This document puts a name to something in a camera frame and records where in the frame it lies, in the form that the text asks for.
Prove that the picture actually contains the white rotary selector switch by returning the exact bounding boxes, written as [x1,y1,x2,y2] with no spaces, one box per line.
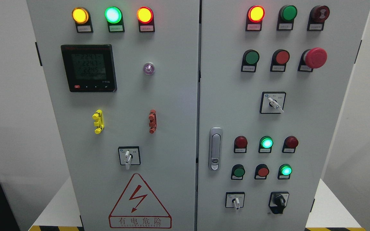
[118,146,141,170]

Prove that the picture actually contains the small clear bulb light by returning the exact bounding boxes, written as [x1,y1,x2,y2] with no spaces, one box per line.
[143,62,155,75]

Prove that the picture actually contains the orange red indicator light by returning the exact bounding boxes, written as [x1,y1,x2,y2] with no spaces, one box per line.
[137,6,155,32]

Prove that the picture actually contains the green lit indicator light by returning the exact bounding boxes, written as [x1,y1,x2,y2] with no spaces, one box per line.
[104,6,125,33]

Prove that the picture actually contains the red terminal connector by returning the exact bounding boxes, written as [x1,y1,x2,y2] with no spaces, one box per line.
[148,109,157,133]

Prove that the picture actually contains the dark red indicator left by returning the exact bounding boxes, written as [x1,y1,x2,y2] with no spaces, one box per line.
[233,136,248,153]

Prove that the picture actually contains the dark red indicator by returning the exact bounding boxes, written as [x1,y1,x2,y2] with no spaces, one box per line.
[233,136,248,153]
[282,136,299,153]

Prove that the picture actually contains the left grey cabinet door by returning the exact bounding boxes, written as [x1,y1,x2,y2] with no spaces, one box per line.
[27,0,200,231]

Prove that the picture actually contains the grey cabinet door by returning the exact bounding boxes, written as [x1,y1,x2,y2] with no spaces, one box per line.
[27,0,200,231]
[197,0,370,231]

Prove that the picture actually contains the green push button lower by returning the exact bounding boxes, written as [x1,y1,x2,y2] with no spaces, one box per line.
[230,164,245,180]

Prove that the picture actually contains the green push button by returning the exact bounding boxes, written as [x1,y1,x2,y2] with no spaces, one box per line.
[241,49,260,72]
[230,164,245,180]

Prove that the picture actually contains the lit green indicator middle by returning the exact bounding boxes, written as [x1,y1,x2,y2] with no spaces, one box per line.
[258,136,273,153]

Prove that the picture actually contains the yellow terminal connector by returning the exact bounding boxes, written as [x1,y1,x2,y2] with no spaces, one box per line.
[92,109,104,134]

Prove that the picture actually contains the green push button upper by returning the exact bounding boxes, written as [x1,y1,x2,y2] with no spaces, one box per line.
[241,49,260,72]

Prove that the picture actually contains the red push button lower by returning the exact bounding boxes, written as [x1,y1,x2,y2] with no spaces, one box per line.
[254,164,269,180]

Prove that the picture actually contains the red push button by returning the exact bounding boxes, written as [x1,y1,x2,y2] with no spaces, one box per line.
[254,164,269,180]
[270,49,290,72]

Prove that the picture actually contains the right grey cabinet door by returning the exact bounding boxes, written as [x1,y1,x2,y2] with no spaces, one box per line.
[197,0,370,231]

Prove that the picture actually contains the red lightning warning sticker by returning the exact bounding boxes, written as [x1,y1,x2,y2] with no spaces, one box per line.
[109,173,172,229]

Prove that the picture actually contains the black digital power meter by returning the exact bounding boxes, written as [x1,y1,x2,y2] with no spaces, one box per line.
[61,44,117,92]

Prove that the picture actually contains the dark red indicator right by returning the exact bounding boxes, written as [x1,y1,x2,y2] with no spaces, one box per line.
[282,136,299,153]

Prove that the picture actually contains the red push button upper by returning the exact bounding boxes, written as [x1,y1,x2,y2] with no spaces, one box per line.
[270,49,290,72]

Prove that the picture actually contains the lit green button lower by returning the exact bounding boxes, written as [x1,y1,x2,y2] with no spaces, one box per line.
[277,164,292,180]

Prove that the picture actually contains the lit red indicator right door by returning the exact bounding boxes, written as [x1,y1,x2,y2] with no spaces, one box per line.
[245,5,265,31]

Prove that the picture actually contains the red emergency stop mushroom button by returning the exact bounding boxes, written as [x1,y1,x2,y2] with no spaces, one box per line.
[297,48,328,72]

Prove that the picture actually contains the yellow indicator light top left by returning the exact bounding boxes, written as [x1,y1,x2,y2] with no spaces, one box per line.
[72,7,93,33]

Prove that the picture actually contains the dark green indicator top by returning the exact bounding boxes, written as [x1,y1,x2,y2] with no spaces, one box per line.
[277,5,298,31]

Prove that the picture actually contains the dark red buzzer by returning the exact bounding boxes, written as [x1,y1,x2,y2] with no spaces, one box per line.
[307,5,330,31]

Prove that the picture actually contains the silver door handle lock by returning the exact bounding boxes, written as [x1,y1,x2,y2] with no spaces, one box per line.
[208,127,223,171]

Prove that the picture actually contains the white selector switch right upper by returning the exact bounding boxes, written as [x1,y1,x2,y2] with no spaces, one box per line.
[260,91,286,114]

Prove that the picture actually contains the white selector switch bottom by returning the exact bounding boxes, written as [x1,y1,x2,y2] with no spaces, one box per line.
[225,192,245,210]

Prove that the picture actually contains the black rotary knob switch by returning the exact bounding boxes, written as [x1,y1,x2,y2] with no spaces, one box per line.
[269,192,289,214]

